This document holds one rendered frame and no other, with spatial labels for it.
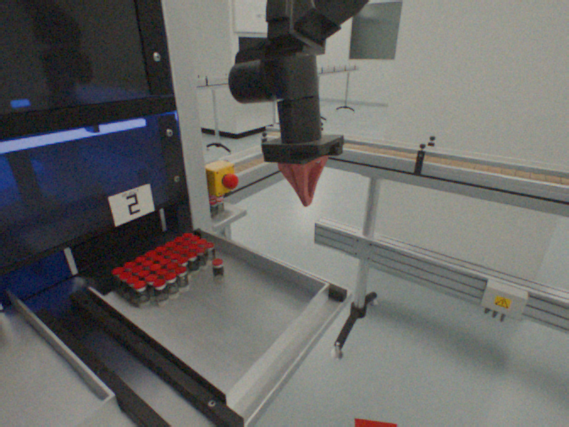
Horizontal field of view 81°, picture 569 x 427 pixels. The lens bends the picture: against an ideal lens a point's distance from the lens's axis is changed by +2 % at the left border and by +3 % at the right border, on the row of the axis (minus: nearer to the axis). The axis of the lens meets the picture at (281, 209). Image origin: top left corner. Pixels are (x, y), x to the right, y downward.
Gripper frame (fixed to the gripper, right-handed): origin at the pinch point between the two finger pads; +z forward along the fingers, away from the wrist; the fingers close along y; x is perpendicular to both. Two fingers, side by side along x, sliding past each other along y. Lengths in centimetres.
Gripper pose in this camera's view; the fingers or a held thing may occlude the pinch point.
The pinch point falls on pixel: (306, 200)
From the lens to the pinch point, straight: 49.2
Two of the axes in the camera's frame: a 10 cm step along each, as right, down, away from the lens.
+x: -5.9, 3.6, -7.2
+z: 1.2, 9.2, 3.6
